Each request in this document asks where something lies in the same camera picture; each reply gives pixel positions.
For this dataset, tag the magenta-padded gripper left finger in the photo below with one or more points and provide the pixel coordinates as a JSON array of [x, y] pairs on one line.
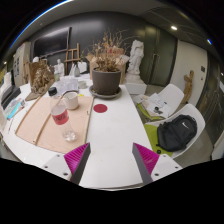
[[75, 160]]

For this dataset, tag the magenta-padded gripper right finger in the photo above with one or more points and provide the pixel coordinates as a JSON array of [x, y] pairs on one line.
[[148, 160]]

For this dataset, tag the clear bottle with red label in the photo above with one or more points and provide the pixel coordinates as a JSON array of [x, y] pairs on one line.
[[60, 115]]

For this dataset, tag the light wooden panel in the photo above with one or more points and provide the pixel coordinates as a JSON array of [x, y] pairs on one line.
[[78, 126]]

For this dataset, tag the black backpack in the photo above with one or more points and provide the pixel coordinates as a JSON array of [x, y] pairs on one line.
[[176, 133]]

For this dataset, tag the flat round red coaster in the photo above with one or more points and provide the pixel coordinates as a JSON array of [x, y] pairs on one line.
[[100, 108]]

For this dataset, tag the stack of papers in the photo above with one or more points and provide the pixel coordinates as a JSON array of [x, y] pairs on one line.
[[156, 101]]

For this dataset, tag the white ceramic mug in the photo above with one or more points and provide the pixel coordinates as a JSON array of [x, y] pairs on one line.
[[71, 101]]

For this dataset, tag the small yellow packet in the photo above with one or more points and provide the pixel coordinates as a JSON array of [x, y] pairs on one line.
[[80, 95]]

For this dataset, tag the crumpled printed paper sheet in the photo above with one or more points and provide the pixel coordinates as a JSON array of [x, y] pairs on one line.
[[66, 85]]

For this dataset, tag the small round grey container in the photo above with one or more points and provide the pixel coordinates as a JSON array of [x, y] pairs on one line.
[[82, 84]]

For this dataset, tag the clear plastic bag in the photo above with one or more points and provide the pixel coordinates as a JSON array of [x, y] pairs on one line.
[[15, 108]]

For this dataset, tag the wooden mannequin figure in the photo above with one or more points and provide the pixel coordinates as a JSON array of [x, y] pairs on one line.
[[188, 86]]

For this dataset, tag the dried plant in grey pot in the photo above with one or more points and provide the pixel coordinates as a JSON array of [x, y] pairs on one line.
[[106, 81]]

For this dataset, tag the golden brown sculpture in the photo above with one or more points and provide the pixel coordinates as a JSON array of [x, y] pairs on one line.
[[41, 80]]

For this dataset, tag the black case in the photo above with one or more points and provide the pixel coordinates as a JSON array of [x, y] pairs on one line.
[[10, 96]]

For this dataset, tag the wooden easel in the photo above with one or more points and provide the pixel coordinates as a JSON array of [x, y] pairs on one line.
[[68, 56]]

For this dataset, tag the large white plaster statue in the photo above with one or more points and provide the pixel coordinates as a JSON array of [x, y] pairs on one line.
[[136, 56]]

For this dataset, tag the white cabinet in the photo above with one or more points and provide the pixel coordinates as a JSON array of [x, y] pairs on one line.
[[21, 60]]

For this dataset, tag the round ceiling spotlight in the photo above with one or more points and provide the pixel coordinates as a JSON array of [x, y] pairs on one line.
[[209, 41], [174, 28]]

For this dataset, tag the long ceiling light strip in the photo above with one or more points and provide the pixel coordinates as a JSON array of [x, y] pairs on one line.
[[66, 2]]

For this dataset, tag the black wall screen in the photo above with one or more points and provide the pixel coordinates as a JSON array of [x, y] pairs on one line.
[[51, 41]]

